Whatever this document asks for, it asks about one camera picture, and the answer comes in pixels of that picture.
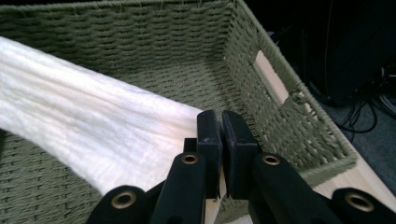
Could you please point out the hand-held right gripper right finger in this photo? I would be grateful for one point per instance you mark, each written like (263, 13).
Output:
(238, 155)

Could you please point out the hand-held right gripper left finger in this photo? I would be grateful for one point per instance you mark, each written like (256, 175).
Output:
(211, 146)

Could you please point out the green woven basket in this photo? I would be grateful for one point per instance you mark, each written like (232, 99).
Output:
(155, 46)

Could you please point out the white cloth with brown print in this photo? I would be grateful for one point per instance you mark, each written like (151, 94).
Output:
(93, 124)

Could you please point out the black cabinet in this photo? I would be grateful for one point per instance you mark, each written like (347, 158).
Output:
(348, 46)

